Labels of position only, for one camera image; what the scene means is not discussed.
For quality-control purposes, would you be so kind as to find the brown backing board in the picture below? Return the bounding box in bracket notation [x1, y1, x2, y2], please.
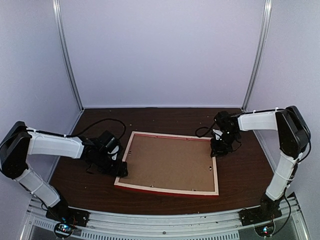
[118, 133, 216, 193]

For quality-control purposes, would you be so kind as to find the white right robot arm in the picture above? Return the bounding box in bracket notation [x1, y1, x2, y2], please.
[210, 105, 311, 221]

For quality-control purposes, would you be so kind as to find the left aluminium corner post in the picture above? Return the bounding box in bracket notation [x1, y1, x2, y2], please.
[52, 0, 84, 112]

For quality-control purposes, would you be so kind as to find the right aluminium corner post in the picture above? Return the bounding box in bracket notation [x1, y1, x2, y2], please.
[241, 0, 273, 112]

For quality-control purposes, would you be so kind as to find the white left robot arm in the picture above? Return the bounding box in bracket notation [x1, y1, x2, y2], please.
[0, 121, 128, 222]

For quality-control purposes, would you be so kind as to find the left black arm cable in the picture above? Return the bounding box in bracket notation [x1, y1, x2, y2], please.
[67, 118, 126, 141]

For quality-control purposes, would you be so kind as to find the pink wooden picture frame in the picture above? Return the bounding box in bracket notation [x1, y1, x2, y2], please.
[113, 130, 220, 199]

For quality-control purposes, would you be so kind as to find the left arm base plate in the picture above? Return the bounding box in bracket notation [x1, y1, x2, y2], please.
[45, 208, 90, 227]

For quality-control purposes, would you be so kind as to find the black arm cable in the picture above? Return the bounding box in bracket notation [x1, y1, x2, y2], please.
[195, 123, 216, 139]
[67, 118, 126, 141]

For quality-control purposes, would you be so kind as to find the aluminium corner post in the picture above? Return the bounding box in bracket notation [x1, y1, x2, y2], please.
[52, 0, 84, 112]
[241, 0, 273, 112]

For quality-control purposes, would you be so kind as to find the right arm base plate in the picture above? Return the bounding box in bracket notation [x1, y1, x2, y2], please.
[238, 207, 282, 227]

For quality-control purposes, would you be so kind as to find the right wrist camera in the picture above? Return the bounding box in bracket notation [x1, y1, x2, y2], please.
[212, 129, 223, 141]

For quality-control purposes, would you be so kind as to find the aluminium front rail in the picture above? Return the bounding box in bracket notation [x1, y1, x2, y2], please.
[24, 197, 305, 240]

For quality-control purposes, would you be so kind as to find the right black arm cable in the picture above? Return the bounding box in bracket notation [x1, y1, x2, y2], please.
[195, 123, 216, 139]

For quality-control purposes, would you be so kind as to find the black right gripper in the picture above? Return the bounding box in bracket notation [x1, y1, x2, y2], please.
[210, 130, 240, 157]

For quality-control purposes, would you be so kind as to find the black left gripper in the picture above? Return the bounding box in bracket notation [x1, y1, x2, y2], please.
[94, 151, 128, 178]

